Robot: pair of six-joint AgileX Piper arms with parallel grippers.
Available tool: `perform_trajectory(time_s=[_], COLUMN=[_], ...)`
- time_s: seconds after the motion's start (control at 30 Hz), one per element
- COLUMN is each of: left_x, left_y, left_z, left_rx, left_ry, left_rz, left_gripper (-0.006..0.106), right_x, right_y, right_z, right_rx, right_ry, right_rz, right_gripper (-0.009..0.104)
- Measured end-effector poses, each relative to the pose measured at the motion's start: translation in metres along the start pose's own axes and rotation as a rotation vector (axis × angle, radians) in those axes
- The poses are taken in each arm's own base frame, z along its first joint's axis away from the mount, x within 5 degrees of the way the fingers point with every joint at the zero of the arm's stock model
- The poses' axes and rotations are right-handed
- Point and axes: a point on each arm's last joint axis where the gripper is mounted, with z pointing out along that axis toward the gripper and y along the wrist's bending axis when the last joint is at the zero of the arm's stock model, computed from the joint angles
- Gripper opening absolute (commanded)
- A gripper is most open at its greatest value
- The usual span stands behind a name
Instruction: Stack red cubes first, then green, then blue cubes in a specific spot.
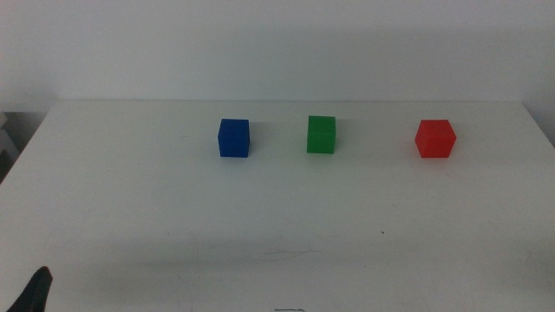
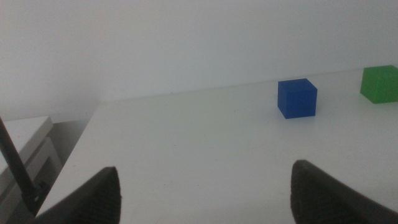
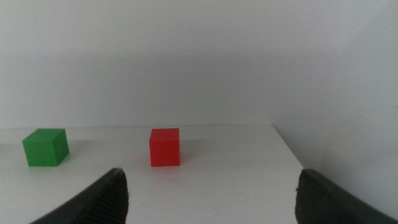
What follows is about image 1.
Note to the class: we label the red cube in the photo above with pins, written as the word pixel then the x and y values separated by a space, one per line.
pixel 435 139

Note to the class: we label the blue cube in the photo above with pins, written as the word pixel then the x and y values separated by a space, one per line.
pixel 233 138

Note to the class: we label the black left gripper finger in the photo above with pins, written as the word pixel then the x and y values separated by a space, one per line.
pixel 34 294

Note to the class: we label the green cube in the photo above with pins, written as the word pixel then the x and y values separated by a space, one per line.
pixel 321 136

